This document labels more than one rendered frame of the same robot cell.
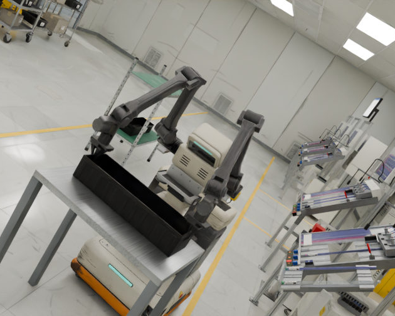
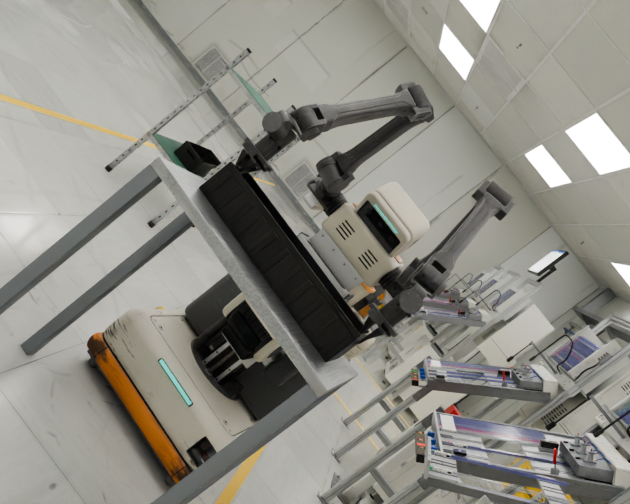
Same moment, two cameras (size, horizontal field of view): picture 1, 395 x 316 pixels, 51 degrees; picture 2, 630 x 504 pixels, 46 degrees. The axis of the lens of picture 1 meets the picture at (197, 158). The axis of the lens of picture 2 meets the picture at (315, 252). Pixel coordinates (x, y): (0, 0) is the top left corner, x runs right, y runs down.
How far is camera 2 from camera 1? 0.58 m
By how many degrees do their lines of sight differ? 9
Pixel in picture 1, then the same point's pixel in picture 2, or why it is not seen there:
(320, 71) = (472, 181)
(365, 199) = (532, 392)
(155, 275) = (318, 379)
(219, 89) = (305, 155)
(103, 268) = (147, 362)
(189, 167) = (349, 242)
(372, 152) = (528, 331)
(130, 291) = (183, 413)
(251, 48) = not seen: hidden behind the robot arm
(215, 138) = (408, 211)
